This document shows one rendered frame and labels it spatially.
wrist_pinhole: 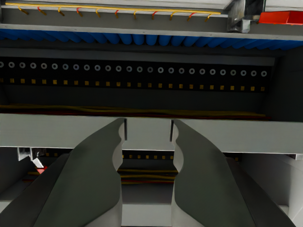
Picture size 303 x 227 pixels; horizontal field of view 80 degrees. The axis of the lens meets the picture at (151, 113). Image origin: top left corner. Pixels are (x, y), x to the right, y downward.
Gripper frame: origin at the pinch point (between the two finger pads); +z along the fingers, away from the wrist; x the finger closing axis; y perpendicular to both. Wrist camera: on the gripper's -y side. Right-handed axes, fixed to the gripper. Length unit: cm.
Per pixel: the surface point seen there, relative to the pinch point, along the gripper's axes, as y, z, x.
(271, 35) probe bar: -5.0, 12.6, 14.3
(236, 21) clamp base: -6.3, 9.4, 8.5
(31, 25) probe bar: -5.2, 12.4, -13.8
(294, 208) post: 23.8, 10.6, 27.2
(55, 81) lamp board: 5.1, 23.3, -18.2
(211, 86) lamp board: 5.2, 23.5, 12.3
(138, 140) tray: 8.4, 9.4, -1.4
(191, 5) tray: -7.7, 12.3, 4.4
